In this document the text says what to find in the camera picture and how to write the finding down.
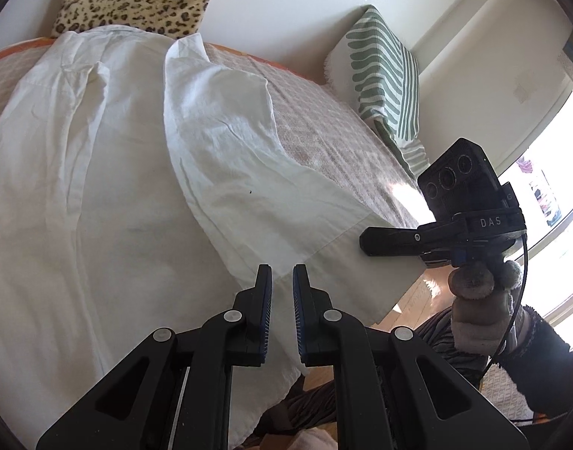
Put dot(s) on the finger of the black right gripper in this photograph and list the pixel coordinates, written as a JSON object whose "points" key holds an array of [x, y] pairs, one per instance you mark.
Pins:
{"points": [[316, 346]]}

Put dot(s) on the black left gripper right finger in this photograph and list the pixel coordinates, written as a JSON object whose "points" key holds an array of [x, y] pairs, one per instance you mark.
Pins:
{"points": [[376, 241]]}

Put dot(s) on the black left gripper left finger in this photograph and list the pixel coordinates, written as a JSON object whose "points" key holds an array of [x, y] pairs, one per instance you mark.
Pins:
{"points": [[250, 343]]}

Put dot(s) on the white shirt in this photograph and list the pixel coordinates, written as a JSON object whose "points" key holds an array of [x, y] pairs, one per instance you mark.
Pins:
{"points": [[75, 298]]}

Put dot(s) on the black sleeved right forearm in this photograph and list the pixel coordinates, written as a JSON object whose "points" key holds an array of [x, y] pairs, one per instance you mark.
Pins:
{"points": [[541, 367]]}

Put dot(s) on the grey knit gloved right hand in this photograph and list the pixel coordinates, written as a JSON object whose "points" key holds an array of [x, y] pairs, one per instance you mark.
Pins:
{"points": [[487, 318]]}

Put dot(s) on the beige plaid bed blanket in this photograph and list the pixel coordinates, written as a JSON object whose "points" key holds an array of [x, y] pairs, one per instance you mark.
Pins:
{"points": [[130, 182]]}

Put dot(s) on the patterned floor rug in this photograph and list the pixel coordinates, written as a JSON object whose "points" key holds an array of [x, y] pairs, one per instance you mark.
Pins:
{"points": [[500, 390]]}

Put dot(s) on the green striped white pillow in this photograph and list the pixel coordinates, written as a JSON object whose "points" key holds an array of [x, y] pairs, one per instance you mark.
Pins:
{"points": [[377, 76]]}

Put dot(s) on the black tracking camera box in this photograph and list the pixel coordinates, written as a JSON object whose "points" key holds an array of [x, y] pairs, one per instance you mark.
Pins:
{"points": [[461, 180]]}

